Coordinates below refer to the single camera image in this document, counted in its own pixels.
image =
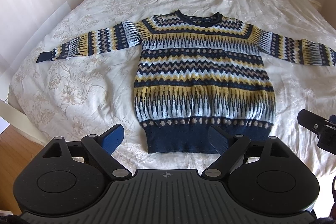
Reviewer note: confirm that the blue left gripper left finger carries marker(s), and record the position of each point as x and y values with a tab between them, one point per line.
99	149

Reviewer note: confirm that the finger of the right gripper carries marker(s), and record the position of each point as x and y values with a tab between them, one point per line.
312	122

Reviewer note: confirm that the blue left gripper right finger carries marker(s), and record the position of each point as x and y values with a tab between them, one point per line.
231	149

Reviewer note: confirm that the navy yellow patterned knit sweater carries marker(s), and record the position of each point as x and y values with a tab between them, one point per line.
196	72

